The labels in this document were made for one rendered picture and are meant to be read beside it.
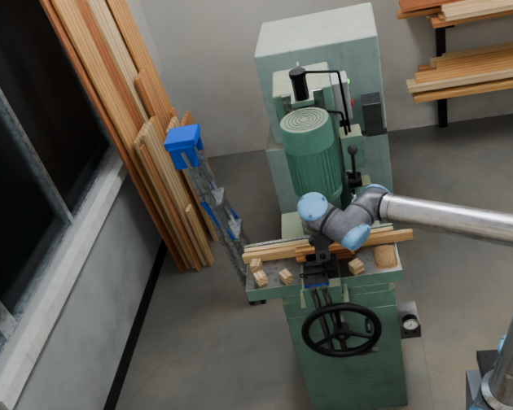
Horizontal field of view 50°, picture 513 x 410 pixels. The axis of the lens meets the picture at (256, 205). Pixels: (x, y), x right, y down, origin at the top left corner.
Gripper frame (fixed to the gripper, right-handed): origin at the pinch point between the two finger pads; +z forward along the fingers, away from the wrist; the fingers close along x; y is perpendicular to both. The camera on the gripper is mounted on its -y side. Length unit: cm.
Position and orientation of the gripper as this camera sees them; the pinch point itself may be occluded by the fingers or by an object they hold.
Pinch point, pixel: (324, 246)
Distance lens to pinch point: 196.5
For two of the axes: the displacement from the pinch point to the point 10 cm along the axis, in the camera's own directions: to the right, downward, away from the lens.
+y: -0.9, -9.2, 3.9
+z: 2.1, 3.6, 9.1
